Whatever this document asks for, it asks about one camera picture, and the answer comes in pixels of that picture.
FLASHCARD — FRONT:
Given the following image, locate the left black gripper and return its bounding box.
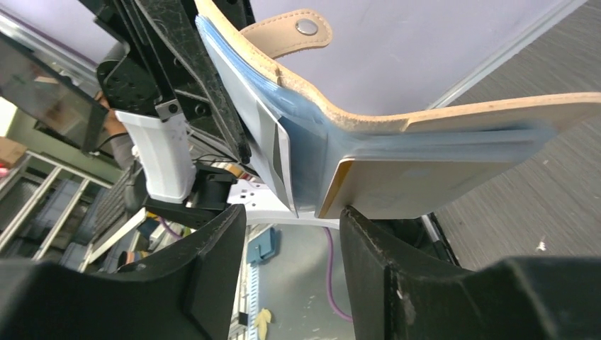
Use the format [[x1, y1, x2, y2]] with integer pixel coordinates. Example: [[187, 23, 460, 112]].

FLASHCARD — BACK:
[[83, 0, 255, 164]]

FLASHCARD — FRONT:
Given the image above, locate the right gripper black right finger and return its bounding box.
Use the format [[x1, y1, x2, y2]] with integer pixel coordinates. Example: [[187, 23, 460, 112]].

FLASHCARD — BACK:
[[339, 207, 600, 339]]

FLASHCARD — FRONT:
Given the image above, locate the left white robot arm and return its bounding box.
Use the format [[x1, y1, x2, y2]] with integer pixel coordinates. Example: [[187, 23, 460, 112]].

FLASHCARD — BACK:
[[85, 1, 261, 222]]

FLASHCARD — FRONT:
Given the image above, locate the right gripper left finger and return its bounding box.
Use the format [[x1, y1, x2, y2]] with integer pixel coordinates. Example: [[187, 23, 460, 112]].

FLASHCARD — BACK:
[[1, 205, 246, 339]]

